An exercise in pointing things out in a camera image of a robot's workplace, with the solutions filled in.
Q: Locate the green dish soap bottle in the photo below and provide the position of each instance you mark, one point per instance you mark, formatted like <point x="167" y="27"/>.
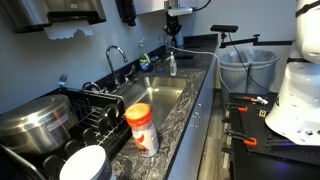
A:
<point x="144" y="59"/>

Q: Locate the orange black clamp near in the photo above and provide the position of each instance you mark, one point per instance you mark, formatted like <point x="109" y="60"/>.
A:
<point x="250" y="141"/>

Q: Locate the orange handled pliers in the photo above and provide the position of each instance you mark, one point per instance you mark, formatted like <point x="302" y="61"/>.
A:
<point x="258" y="99"/>

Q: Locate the orange lid creamer container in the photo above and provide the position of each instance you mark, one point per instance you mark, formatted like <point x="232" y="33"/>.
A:
<point x="139" y="118"/>

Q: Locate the orange black clamp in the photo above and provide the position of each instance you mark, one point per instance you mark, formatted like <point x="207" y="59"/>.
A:
<point x="250" y="141"/>
<point x="235" y="106"/>

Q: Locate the white cabinet front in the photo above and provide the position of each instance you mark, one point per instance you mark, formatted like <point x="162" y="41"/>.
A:
<point x="188" y="158"/>

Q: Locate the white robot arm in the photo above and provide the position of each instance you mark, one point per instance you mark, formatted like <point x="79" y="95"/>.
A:
<point x="295" y="114"/>

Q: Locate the black wall soap dispenser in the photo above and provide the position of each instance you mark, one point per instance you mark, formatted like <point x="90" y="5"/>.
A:
<point x="127" y="11"/>

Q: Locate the clear sanitizer pump bottle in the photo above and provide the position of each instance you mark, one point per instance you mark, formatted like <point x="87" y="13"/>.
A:
<point x="173" y="66"/>

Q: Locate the chrome faucet lever handle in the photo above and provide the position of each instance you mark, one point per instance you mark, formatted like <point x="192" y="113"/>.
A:
<point x="132" y="70"/>

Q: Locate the stainless steel pot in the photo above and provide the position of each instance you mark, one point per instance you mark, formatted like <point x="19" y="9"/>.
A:
<point x="39" y="126"/>

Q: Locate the chrome gooseneck faucet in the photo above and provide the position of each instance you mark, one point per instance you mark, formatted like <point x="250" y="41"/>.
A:
<point x="113" y="54"/>

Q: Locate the black dish drying rack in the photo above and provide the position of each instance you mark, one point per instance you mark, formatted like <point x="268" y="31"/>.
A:
<point x="100" y="122"/>

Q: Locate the paper towel dispenser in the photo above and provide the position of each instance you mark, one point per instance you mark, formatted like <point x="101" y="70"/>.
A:
<point x="34" y="15"/>

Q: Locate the small chrome side faucet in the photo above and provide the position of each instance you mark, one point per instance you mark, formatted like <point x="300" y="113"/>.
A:
<point x="91" y="86"/>

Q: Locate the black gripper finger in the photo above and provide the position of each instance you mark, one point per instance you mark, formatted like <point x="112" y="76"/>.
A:
<point x="174" y="43"/>

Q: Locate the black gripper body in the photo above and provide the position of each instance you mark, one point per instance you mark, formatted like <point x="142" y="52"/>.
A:
<point x="172" y="26"/>

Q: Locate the white lid dark canister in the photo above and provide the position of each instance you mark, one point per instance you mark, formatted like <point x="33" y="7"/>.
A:
<point x="88" y="163"/>

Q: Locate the stainless steel sink basin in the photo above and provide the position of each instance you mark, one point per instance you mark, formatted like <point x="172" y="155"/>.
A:
<point x="161" y="93"/>

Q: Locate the orange black clamp far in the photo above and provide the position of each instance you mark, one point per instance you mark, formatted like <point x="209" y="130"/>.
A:
<point x="235" y="106"/>

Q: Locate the grey trash bin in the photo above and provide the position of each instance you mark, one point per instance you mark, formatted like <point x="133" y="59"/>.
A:
<point x="247" y="71"/>

